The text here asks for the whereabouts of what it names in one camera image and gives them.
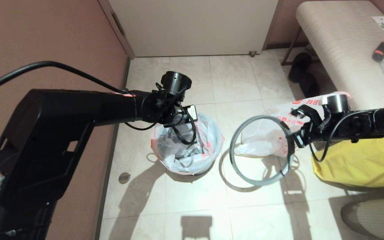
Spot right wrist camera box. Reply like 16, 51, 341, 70
290, 106, 313, 119

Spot grey bin rim ring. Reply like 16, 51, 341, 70
229, 115, 295, 187

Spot grey ribbed round stool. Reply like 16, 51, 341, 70
340, 197, 384, 240

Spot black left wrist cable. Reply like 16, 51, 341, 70
125, 113, 198, 146

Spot light wood bench metal legs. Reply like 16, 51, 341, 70
280, 1, 384, 112

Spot black round trash bin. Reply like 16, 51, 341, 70
168, 163, 213, 176

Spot black slipper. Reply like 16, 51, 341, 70
288, 53, 312, 84
299, 74, 321, 98

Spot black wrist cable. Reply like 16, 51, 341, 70
310, 109, 381, 163
125, 113, 198, 146

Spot white and red plastic bag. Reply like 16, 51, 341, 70
150, 113, 225, 176

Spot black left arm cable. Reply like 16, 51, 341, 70
0, 61, 128, 99

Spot brown door frame post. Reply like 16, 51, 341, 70
262, 0, 283, 50
99, 0, 136, 59

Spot yellow fabric bag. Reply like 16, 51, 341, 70
312, 133, 384, 188

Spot spare white red plastic bag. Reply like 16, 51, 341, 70
234, 91, 352, 158

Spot pale door panel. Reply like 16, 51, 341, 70
109, 0, 279, 56

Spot black and red marker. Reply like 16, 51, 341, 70
372, 41, 384, 63

